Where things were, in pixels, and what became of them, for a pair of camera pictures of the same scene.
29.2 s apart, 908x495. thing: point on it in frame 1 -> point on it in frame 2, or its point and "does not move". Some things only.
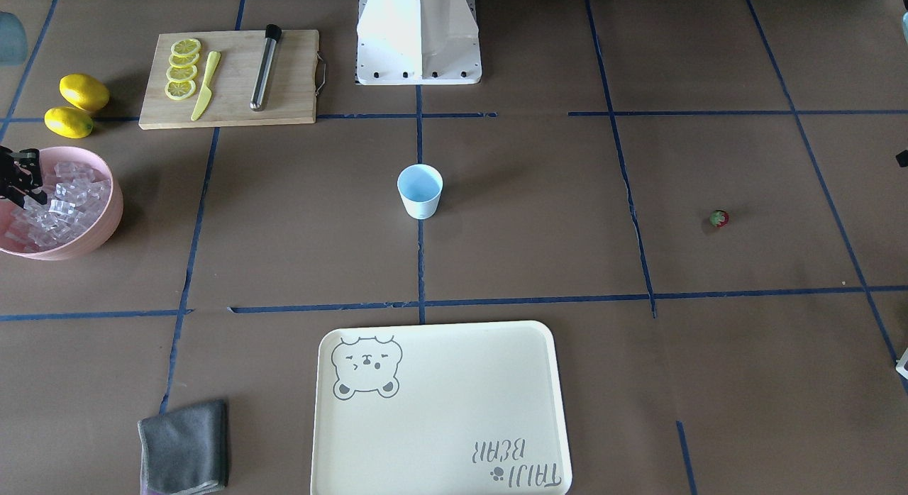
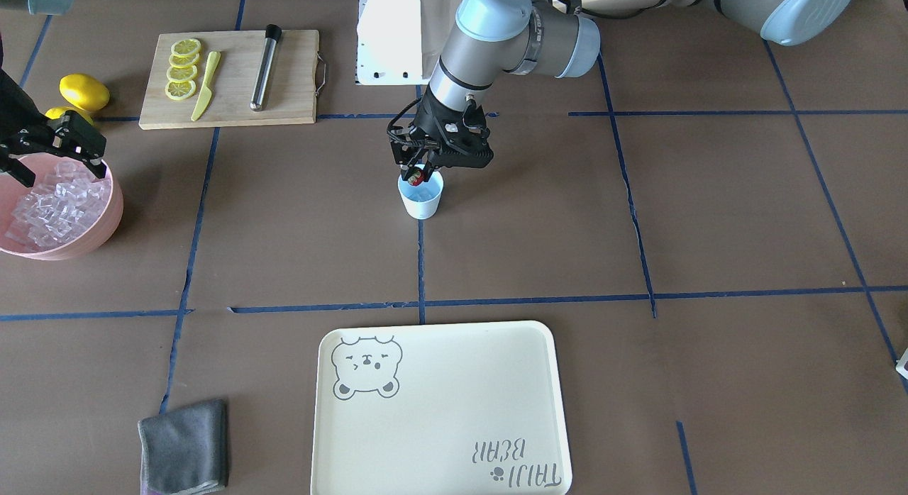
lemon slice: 186,47 does not move
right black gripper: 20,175 -> 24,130
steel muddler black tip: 272,33 does not move
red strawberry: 719,218 -> 416,179
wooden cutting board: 290,93 does not move
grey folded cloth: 185,450 does not move
